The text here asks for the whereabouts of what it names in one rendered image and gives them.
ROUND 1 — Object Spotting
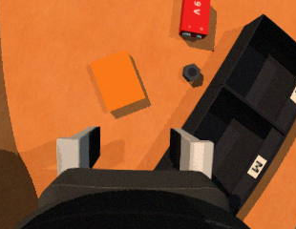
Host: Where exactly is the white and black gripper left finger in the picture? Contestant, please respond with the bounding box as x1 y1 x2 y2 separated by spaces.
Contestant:
56 126 100 176

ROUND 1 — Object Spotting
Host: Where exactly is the black rack of bins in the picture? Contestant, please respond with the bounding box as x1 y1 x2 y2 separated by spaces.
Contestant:
181 14 296 216

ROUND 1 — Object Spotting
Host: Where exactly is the red 9v battery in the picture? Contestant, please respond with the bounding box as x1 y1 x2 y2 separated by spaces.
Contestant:
179 0 210 39

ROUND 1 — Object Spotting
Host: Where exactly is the dark grey hex nut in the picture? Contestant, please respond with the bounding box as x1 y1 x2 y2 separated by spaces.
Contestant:
182 63 201 82

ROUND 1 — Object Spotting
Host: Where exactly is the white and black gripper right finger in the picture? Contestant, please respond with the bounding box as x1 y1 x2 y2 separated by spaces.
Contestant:
169 128 214 179

